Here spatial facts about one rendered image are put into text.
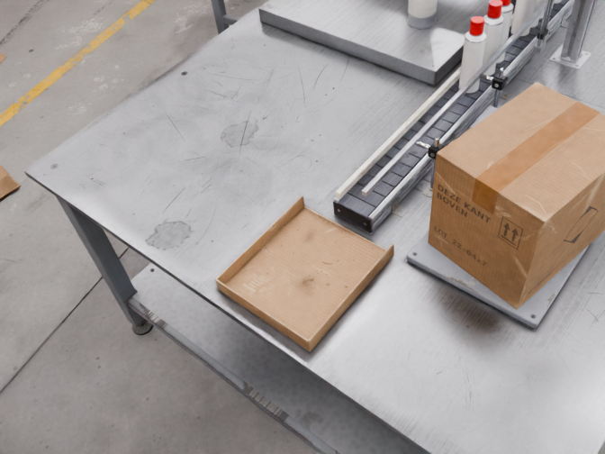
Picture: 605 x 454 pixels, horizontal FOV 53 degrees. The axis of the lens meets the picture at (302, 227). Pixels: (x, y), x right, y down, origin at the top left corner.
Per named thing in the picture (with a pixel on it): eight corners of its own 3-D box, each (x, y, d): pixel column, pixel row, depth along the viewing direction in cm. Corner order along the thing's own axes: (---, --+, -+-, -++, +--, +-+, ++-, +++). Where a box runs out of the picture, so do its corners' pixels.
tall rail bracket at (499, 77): (475, 110, 164) (483, 58, 152) (500, 120, 161) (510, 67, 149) (469, 117, 163) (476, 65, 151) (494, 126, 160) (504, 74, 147)
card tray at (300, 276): (303, 206, 148) (302, 195, 145) (393, 254, 136) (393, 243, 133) (218, 289, 134) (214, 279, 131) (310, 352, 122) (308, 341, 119)
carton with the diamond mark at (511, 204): (514, 175, 145) (537, 80, 125) (605, 230, 132) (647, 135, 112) (427, 243, 134) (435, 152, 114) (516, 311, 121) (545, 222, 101)
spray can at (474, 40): (465, 80, 165) (474, 11, 150) (482, 86, 163) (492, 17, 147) (455, 90, 163) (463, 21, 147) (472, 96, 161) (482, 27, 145)
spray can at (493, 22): (481, 64, 169) (491, -5, 154) (498, 69, 167) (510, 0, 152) (471, 73, 167) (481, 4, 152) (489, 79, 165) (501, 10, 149)
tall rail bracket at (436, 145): (415, 176, 151) (418, 124, 138) (440, 187, 147) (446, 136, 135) (408, 184, 149) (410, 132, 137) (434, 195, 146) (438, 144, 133)
